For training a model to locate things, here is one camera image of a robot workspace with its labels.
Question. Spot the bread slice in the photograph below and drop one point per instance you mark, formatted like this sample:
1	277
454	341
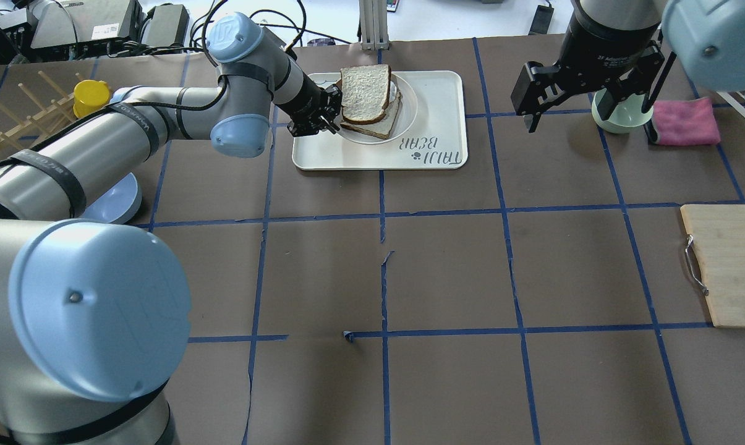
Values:
381	129
365	93

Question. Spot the wooden cutting board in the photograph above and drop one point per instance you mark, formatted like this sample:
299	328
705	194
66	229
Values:
717	234

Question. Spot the aluminium frame post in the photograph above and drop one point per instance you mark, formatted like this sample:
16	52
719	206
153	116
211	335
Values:
374	25

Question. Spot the white round plate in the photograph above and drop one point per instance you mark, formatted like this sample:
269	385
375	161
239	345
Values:
401	123

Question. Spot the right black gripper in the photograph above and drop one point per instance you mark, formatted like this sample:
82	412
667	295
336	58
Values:
601	43

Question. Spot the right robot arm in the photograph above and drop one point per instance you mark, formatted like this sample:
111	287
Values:
706	37

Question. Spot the bread slice on plate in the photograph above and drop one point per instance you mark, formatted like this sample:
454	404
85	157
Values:
381	129

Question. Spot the black power adapter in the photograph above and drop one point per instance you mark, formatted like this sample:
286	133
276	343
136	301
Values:
542	19

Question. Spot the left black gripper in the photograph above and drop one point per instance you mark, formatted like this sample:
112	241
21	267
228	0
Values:
305	101

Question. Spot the blue bowl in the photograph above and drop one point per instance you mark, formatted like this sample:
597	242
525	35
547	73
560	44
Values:
119	204

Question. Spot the yellow cup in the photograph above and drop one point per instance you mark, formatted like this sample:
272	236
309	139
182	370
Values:
89	96

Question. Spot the pink cloth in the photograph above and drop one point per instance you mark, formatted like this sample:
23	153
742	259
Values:
683	123

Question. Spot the green bowl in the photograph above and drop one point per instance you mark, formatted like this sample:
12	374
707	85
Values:
626	117

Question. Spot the wooden cup rack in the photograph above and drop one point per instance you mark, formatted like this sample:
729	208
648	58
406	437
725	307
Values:
34	107

